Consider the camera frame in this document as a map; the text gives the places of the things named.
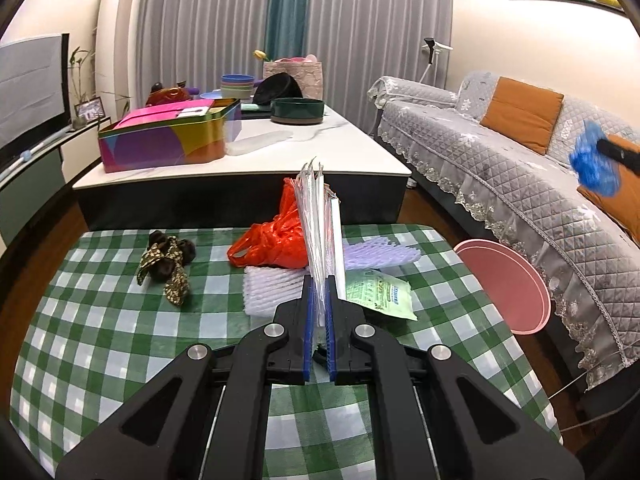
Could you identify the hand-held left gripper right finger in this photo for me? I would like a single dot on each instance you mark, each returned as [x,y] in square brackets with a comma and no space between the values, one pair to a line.
[330,320]

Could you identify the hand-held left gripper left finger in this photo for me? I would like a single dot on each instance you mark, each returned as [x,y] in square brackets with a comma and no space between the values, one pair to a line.
[308,320]

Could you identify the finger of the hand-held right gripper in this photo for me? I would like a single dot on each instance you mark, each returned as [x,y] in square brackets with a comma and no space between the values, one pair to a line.
[620,152]

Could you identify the blue shoe cover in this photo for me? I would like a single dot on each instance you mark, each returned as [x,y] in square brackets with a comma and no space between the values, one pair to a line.
[592,165]

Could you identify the clear plastic packets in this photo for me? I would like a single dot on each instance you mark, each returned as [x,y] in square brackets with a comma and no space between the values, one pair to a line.
[320,220]

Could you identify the pink round bin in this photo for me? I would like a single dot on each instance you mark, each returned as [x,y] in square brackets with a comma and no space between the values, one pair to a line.
[505,285]

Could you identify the white foam net sleeve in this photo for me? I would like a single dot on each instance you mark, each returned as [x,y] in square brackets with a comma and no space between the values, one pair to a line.
[270,290]

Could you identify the orange cushion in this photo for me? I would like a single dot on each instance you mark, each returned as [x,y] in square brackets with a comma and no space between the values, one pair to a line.
[617,210]
[522,112]

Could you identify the green and white packet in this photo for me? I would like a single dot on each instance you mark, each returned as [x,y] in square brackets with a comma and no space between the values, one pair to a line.
[385,295]

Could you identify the purple foam net sleeve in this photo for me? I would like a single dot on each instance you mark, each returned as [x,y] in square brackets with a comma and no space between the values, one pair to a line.
[375,255]

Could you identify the orange plastic bag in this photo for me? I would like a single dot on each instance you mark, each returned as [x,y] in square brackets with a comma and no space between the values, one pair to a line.
[272,245]

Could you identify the grey quilted sofa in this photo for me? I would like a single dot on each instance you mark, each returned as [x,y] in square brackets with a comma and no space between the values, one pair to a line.
[500,170]

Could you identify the brown patterned hair bow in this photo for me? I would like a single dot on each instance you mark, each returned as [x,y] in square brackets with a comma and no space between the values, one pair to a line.
[167,260]

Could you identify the white top coffee table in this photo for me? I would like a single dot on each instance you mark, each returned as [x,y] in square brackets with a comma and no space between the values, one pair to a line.
[320,150]

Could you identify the green checked tablecloth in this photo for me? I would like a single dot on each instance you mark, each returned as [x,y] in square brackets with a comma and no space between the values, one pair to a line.
[100,335]

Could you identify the dark green round bowl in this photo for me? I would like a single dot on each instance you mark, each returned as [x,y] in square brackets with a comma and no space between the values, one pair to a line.
[297,110]

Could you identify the white floor stand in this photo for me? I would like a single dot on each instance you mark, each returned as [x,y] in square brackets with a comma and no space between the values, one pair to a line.
[430,55]

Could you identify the mint green cloth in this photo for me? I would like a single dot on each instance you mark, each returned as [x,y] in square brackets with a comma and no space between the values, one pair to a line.
[250,108]

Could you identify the colourful tin box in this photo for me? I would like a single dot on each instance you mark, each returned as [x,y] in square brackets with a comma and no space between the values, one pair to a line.
[165,135]

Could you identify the black hat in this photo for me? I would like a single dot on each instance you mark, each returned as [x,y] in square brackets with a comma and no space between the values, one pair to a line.
[277,87]

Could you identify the stack of coloured bowls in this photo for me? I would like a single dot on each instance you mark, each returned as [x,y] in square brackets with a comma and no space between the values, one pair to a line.
[237,86]

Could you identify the light blue plate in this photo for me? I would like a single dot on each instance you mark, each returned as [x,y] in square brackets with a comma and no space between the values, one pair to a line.
[210,94]

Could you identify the purple cup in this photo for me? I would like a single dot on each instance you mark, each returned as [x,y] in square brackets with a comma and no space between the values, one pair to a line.
[189,90]

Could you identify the red teapot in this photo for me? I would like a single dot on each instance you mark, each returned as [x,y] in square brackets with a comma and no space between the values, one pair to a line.
[167,95]

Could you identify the yellow flower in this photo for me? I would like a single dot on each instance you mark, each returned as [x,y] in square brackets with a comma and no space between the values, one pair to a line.
[259,53]

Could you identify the grey curtain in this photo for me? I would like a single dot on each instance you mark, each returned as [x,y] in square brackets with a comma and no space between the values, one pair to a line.
[200,20]
[375,20]

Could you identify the white and green TV cabinet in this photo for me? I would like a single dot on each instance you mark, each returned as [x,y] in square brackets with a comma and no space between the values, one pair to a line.
[30,185]

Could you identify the teal curtain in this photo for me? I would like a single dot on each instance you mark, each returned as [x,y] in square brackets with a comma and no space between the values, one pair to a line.
[287,10]

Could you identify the light blue stick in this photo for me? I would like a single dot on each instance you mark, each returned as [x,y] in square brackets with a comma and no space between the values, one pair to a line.
[30,152]

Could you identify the thin green plant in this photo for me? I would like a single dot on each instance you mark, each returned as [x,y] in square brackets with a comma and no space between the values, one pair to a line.
[80,80]

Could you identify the black television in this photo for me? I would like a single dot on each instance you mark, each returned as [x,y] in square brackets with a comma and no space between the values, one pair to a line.
[30,125]

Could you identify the white standing air conditioner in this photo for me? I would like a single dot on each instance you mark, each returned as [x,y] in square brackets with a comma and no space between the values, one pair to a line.
[120,35]

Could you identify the white TV dust cover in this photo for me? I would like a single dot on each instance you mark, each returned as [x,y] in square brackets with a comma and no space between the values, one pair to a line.
[27,80]

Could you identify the small photo frame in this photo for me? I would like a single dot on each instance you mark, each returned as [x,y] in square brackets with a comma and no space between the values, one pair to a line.
[90,109]

